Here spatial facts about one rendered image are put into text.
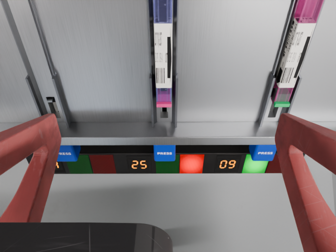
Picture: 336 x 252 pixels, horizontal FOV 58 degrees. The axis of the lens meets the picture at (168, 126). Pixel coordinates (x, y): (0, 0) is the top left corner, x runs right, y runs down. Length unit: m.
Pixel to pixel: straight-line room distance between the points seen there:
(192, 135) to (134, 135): 0.06
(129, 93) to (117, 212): 0.82
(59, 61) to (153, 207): 0.84
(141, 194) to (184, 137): 0.77
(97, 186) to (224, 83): 0.84
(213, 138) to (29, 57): 0.18
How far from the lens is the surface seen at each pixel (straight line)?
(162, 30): 0.25
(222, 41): 0.27
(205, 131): 0.31
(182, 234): 1.10
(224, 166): 0.39
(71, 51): 0.28
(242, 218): 1.11
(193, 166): 0.38
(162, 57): 0.26
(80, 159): 0.39
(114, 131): 0.31
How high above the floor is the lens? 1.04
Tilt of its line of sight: 89 degrees down
